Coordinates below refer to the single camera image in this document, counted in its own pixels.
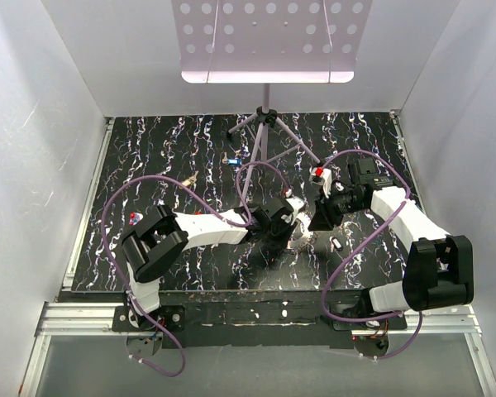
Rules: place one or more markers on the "white perforated music stand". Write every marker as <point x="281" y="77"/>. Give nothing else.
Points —
<point x="269" y="42"/>

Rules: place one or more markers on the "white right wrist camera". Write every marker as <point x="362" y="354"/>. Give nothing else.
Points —
<point x="321" y="177"/>

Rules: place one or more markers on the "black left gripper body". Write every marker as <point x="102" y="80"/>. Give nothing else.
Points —
<point x="277" y="236"/>

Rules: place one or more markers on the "key with black tag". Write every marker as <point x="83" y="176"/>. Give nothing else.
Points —
<point x="336" y="243"/>

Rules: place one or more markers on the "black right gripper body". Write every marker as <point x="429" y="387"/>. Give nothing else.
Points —
<point x="345" y="202"/>

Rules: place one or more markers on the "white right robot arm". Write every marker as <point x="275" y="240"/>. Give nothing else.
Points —
<point x="439" y="267"/>

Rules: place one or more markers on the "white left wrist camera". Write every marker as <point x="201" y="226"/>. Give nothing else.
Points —
<point x="295" y="206"/>

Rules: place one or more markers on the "key with yellow tag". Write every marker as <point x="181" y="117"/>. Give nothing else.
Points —
<point x="190" y="180"/>

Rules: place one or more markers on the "key with blue tag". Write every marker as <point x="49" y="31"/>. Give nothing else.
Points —
<point x="226" y="160"/>

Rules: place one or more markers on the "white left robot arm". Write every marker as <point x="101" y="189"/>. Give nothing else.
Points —
<point x="154" y="244"/>

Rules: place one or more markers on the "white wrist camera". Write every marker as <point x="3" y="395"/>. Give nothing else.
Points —
<point x="321" y="177"/>
<point x="295" y="206"/>

